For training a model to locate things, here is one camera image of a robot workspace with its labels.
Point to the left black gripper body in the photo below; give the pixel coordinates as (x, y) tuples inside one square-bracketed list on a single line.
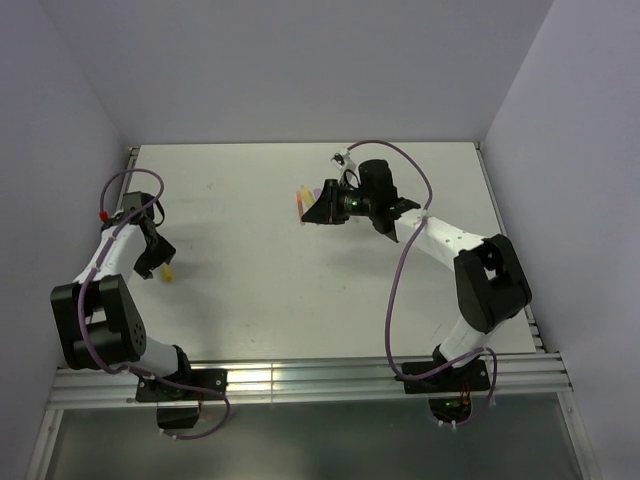
[(157, 252)]

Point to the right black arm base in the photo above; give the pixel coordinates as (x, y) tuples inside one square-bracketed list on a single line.
[(457, 385)]

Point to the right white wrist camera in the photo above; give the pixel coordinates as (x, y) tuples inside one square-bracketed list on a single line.
[(342, 161)]

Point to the yellow highlighter pen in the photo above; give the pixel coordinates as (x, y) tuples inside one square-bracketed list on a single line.
[(307, 196)]

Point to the yellow highlighter cap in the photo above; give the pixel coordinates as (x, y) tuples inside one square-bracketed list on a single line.
[(167, 273)]

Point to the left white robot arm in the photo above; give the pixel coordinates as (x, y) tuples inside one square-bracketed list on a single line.
[(98, 323)]

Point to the orange thin pen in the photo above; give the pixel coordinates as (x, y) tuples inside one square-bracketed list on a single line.
[(300, 204)]

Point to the aluminium front rail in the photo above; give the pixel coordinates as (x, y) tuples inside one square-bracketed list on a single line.
[(279, 382)]

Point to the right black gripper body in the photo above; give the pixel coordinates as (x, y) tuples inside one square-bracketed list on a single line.
[(353, 202)]

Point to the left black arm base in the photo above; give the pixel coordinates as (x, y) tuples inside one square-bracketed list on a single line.
[(180, 403)]

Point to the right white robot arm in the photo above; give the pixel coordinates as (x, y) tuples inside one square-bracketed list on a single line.
[(490, 283)]

